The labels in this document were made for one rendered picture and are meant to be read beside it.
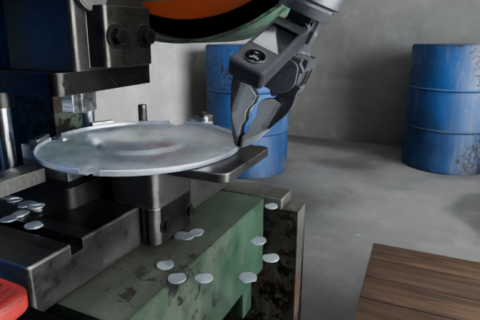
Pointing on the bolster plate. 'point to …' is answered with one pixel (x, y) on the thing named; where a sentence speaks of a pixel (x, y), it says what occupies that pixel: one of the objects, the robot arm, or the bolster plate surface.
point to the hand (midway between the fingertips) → (240, 140)
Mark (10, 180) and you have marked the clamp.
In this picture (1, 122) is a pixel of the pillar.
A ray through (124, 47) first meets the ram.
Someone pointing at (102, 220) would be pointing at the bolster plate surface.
